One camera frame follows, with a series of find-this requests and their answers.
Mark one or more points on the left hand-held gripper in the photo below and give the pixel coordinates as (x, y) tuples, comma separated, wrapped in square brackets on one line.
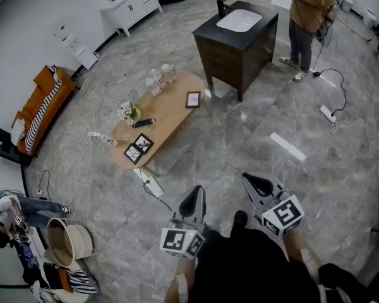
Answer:
[(180, 241)]

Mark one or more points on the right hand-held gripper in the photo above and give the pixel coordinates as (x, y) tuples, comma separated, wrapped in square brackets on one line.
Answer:
[(282, 215)]

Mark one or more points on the black framed plant picture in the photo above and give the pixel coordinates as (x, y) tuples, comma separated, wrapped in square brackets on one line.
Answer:
[(193, 99)]

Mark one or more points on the person's left forearm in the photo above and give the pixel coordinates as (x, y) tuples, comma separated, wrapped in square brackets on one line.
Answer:
[(184, 267)]

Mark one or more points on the person's right forearm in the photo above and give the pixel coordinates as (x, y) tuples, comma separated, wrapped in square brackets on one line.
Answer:
[(298, 243)]

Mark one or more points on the wooden coffee table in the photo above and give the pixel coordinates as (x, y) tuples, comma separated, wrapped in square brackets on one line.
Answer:
[(167, 112)]

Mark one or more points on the person's right black shoe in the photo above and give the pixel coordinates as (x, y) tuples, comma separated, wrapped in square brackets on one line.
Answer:
[(239, 219)]

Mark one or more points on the white power strip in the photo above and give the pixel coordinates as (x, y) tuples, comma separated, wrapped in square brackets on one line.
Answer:
[(153, 185), (328, 113), (93, 134)]

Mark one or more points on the person's black trousers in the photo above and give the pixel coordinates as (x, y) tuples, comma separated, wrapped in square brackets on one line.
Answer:
[(246, 270)]

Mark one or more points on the small loose pink flower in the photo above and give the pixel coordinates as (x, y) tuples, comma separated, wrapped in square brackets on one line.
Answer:
[(125, 136)]

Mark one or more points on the small clear lying bottle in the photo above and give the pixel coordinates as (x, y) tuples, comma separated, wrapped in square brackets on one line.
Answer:
[(110, 141)]

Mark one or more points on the pale green vase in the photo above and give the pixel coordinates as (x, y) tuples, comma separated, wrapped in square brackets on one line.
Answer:
[(137, 113)]

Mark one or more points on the pink artificial flower bouquet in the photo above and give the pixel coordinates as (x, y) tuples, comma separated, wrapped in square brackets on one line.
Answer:
[(126, 112)]

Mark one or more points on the striped folded cloth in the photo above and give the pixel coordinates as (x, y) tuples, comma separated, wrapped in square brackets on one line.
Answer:
[(82, 282)]

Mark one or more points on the dark wooden vanity cabinet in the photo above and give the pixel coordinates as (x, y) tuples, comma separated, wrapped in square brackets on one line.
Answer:
[(230, 58)]

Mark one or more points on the glass jar with pale lid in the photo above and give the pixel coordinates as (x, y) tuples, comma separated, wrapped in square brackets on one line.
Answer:
[(169, 73)]

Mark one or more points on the orange cloth item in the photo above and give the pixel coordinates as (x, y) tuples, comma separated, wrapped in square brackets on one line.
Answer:
[(64, 279)]

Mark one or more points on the white sink basin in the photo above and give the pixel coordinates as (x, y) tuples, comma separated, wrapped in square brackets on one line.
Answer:
[(239, 21)]

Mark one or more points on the black and white striped blanket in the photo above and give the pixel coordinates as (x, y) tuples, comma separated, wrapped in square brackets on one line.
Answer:
[(41, 115)]

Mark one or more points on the black faucet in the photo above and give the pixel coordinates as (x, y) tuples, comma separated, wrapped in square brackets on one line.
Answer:
[(221, 6)]

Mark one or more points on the orange sofa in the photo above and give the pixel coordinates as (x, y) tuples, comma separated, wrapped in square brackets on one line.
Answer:
[(38, 99)]

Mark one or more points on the white pillow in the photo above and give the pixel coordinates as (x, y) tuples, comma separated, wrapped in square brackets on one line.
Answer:
[(18, 131)]

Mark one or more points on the black low side table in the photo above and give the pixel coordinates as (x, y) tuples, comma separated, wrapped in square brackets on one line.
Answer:
[(8, 150)]

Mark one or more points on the white water dispenser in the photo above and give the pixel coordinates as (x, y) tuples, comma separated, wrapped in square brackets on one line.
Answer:
[(77, 47)]

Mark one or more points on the white toilet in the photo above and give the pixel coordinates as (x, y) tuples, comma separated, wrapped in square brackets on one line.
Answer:
[(347, 3), (369, 17)]

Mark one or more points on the white cabinet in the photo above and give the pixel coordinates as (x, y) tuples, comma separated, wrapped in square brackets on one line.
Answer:
[(131, 8)]

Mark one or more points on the black framed branch picture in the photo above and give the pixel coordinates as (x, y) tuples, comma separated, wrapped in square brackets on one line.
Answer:
[(133, 154)]

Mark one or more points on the small frame with leaf picture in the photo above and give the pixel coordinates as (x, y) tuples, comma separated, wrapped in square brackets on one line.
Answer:
[(143, 143)]

